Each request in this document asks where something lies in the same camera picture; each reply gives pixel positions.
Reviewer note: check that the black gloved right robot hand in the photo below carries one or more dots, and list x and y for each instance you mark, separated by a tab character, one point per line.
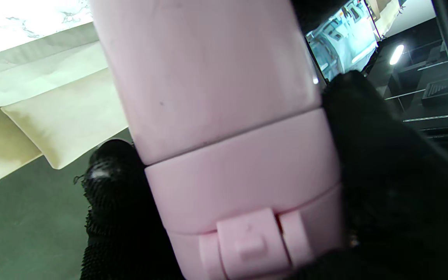
403	214

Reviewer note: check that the bright oval lamp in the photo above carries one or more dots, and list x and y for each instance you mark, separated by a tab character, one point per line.
397	54

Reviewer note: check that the small cream throw pillow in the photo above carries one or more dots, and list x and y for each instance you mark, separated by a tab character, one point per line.
68	120

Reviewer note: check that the pink thermos body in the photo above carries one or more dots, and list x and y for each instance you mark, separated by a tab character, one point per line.
208	77

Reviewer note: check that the pink thermos lid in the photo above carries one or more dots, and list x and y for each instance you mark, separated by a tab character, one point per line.
247	186

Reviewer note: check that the cream fabric sofa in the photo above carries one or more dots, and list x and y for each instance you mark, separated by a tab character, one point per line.
33	66

